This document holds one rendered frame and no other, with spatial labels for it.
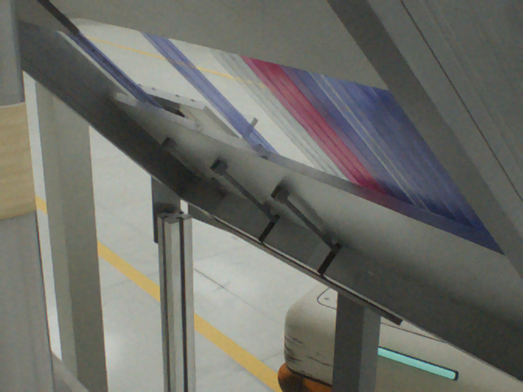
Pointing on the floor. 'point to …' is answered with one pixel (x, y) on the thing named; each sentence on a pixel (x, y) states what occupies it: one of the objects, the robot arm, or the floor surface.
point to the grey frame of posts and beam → (16, 212)
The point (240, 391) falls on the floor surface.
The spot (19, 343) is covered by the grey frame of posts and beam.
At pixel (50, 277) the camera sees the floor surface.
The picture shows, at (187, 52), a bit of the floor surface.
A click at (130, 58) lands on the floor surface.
